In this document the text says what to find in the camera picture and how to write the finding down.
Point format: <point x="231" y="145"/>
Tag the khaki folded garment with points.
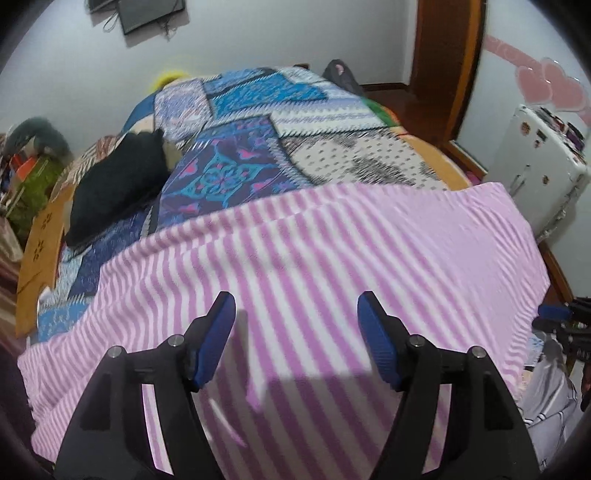
<point x="171" y="154"/>

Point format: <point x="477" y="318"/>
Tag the grey backpack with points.
<point x="341" y="76"/>

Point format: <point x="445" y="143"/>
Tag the striped brown curtain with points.
<point x="9" y="281"/>

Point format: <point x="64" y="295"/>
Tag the black wall television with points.
<point x="99" y="4"/>

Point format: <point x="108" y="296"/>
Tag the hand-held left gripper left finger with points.
<point x="214" y="337"/>

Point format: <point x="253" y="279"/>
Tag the patchwork blanket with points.
<point x="240" y="170"/>

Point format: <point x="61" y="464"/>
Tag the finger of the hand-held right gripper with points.
<point x="554" y="312"/>

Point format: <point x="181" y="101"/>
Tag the black folded clothing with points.
<point x="115" y="189"/>

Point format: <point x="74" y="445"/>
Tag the orange striped blanket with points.
<point x="87" y="159"/>

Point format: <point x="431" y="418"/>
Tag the wooden lap desk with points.
<point x="44" y="240"/>

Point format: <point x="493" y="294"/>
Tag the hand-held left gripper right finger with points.
<point x="381" y="341"/>

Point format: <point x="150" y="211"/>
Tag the pink striped pants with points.
<point x="300" y="240"/>

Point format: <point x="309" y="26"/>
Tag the small black monitor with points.
<point x="147" y="14"/>

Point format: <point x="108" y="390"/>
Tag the pink heart wall decoration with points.
<point x="549" y="83"/>

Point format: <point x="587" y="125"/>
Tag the grey pillow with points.
<point x="41" y="134"/>

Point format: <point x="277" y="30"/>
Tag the white mini fridge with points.
<point x="535" y="170"/>

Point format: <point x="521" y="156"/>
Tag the wooden bed frame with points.
<point x="438" y="161"/>

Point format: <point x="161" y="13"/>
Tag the grey white cloth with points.
<point x="549" y="401"/>

